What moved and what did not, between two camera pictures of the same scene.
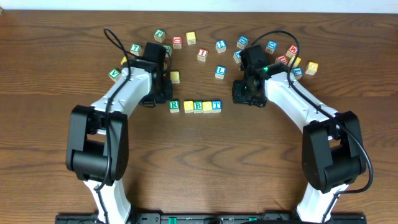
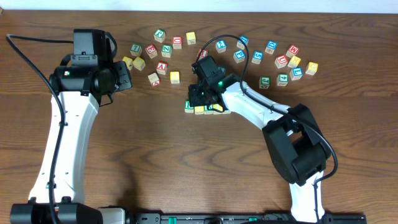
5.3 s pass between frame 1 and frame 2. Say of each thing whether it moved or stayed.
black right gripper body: moved
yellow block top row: stayed
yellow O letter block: moved
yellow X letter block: stayed
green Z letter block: stayed
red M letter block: stayed
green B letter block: moved
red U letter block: stayed
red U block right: stayed
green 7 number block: stayed
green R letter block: moved
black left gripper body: moved
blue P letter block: stayed
